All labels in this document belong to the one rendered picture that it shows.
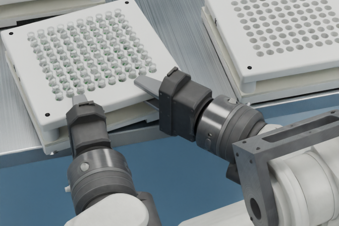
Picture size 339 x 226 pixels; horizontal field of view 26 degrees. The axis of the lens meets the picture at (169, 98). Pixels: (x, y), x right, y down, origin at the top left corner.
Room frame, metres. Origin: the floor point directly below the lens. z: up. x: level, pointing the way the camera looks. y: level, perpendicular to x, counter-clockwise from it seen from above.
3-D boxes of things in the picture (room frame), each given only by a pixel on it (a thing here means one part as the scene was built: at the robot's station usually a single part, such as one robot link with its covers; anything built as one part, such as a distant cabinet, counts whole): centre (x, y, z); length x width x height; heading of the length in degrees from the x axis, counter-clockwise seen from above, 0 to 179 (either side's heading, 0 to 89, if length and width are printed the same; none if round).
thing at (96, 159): (0.69, 0.11, 0.93); 0.12 x 0.10 x 0.13; 16
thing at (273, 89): (1.01, -0.21, 0.88); 0.24 x 0.24 x 0.02; 14
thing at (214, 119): (0.78, -0.05, 0.93); 0.12 x 0.10 x 0.13; 56
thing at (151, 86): (0.83, 0.03, 0.95); 0.06 x 0.03 x 0.02; 56
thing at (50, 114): (0.91, 0.13, 0.93); 0.25 x 0.24 x 0.02; 114
